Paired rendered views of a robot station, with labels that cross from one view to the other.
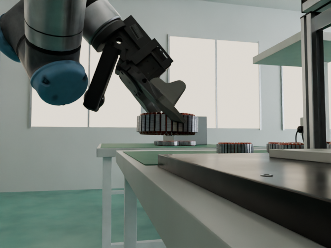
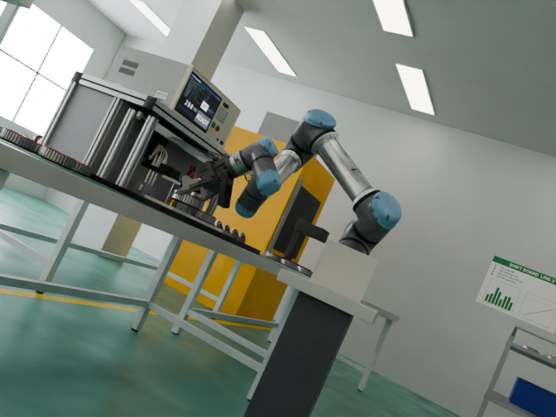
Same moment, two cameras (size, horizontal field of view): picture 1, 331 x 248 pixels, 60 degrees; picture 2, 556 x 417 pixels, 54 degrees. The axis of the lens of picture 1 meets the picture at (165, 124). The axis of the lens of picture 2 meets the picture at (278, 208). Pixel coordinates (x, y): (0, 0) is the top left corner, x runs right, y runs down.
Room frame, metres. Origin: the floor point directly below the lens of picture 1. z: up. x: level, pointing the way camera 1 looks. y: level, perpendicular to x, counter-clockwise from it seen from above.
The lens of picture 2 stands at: (1.80, 1.38, 0.77)
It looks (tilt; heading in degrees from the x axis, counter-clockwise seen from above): 5 degrees up; 218
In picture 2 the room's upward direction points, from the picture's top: 25 degrees clockwise
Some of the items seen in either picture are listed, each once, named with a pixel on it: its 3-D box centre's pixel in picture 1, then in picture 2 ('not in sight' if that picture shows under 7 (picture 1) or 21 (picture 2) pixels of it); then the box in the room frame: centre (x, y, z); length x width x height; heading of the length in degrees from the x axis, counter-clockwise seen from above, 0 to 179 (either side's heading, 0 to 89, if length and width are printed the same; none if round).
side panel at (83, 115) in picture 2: not in sight; (79, 127); (0.66, -0.59, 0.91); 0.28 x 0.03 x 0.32; 102
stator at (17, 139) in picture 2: (284, 147); (18, 140); (0.94, -0.39, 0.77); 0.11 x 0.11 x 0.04
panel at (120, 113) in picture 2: not in sight; (155, 164); (0.31, -0.52, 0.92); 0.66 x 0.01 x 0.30; 12
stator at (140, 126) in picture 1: (167, 124); (188, 199); (0.52, 0.00, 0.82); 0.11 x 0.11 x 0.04
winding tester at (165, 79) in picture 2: not in sight; (174, 99); (0.31, -0.59, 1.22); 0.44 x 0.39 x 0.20; 12
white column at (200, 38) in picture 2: not in sight; (159, 121); (-2.11, -3.86, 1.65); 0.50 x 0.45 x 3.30; 102
